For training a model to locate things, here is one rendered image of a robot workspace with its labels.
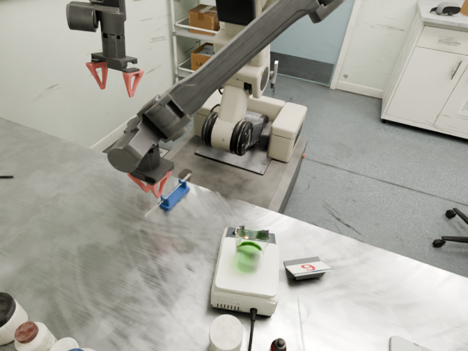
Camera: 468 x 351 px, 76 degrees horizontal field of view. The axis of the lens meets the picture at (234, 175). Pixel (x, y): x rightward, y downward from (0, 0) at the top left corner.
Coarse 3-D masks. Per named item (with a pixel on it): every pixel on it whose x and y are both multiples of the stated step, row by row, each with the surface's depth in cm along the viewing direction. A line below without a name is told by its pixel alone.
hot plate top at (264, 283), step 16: (224, 240) 65; (224, 256) 62; (272, 256) 62; (224, 272) 59; (240, 272) 59; (256, 272) 59; (272, 272) 60; (224, 288) 57; (240, 288) 57; (256, 288) 57; (272, 288) 57
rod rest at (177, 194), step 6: (180, 180) 86; (180, 186) 87; (186, 186) 86; (174, 192) 85; (180, 192) 86; (186, 192) 87; (168, 198) 80; (174, 198) 84; (162, 204) 82; (168, 204) 81; (174, 204) 83
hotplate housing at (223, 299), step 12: (276, 240) 71; (216, 288) 58; (216, 300) 59; (228, 300) 58; (240, 300) 58; (252, 300) 57; (264, 300) 57; (276, 300) 58; (252, 312) 59; (264, 312) 60
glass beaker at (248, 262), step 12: (240, 228) 58; (252, 228) 58; (240, 240) 60; (252, 240) 61; (264, 240) 58; (240, 252) 55; (252, 252) 53; (264, 252) 56; (240, 264) 57; (252, 264) 56
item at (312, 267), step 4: (308, 264) 71; (312, 264) 70; (316, 264) 70; (320, 264) 70; (324, 264) 70; (292, 268) 69; (296, 268) 68; (300, 268) 68; (304, 268) 68; (308, 268) 68; (312, 268) 68; (316, 268) 67; (320, 268) 67; (324, 268) 67; (296, 272) 66
